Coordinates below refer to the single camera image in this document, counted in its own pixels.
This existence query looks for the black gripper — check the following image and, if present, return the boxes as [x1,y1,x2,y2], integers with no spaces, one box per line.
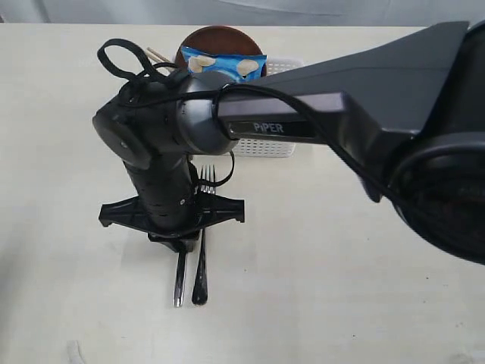
[99,193,245,253]

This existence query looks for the silver table knife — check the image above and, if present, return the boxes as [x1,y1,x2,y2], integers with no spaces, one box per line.
[174,249,187,308]

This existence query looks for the silver metal fork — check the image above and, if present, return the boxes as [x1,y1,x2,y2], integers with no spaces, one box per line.
[192,165,216,306]

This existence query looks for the wooden chopstick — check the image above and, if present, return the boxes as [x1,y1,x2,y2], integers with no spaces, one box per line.
[153,62,175,76]
[145,47,177,68]

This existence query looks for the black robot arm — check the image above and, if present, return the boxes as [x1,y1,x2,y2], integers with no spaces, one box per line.
[92,21,484,264]

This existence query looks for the white perforated plastic basket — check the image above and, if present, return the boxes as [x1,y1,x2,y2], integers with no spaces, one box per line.
[166,56,306,159]

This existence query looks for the blue chips bag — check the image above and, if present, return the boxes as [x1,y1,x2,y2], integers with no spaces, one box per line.
[181,46,267,83]

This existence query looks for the brown round plate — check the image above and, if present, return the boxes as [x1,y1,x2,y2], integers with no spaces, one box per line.
[175,26,263,67]

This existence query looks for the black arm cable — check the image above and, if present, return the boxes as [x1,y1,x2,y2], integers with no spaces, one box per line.
[96,38,383,190]

